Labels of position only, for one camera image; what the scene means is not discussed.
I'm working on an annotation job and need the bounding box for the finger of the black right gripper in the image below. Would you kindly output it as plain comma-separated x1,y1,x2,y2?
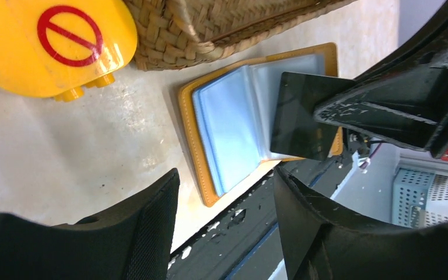
314,1,448,158

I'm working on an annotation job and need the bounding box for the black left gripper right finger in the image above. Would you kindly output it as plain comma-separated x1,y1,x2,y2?
274,167,448,279

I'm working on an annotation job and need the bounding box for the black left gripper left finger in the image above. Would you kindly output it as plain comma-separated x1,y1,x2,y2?
0,169,180,279

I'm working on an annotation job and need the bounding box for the single black VIP card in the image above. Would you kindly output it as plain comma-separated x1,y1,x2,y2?
270,72,355,161

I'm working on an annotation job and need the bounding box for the yellow leather card holder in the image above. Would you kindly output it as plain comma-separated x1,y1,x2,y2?
178,42,338,207

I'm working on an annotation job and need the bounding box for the yellow no-entry sign block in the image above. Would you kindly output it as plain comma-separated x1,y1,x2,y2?
0,1,138,102

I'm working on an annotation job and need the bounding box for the woven wicker divided tray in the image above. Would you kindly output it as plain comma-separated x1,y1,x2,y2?
125,0,352,71

